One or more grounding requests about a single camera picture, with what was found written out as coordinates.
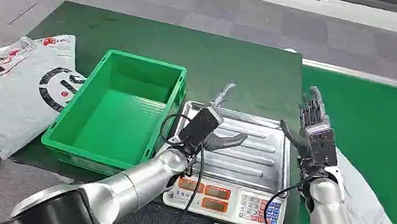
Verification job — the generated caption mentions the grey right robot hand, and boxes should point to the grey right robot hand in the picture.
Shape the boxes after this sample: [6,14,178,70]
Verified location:
[275,81,337,163]

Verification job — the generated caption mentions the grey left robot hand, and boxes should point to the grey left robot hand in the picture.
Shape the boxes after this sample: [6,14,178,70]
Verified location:
[201,80,256,158]

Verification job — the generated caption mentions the plain grey parcel bag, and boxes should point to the plain grey parcel bag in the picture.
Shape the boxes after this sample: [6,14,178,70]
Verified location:
[323,147,397,224]

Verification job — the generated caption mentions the white electronic scale steel pan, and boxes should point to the white electronic scale steel pan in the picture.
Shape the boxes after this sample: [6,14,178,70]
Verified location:
[159,98,301,224]

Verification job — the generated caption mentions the green conveyor belt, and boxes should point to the green conveyor belt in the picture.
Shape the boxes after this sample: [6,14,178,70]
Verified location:
[278,59,397,224]

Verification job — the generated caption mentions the green plastic crate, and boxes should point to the green plastic crate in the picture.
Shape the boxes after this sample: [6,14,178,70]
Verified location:
[37,40,192,186]

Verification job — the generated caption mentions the grey parcel black circle print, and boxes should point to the grey parcel black circle print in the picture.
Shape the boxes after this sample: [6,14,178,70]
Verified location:
[0,24,93,170]

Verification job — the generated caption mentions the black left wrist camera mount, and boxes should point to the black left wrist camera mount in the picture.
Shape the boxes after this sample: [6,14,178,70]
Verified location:
[176,101,226,159]

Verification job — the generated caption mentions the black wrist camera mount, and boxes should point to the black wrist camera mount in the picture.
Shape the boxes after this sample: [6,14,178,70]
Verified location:
[176,101,226,159]
[296,121,344,183]

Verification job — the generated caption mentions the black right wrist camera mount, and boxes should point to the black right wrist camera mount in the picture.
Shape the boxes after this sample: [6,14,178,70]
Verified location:
[296,121,344,183]

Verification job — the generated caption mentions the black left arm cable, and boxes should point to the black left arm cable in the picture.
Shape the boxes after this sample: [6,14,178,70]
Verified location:
[145,111,212,224]

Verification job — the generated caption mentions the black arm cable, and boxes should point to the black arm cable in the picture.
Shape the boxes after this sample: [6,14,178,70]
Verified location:
[261,173,309,224]
[145,111,212,224]

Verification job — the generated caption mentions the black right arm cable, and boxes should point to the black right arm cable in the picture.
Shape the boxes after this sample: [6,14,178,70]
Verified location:
[261,173,309,224]

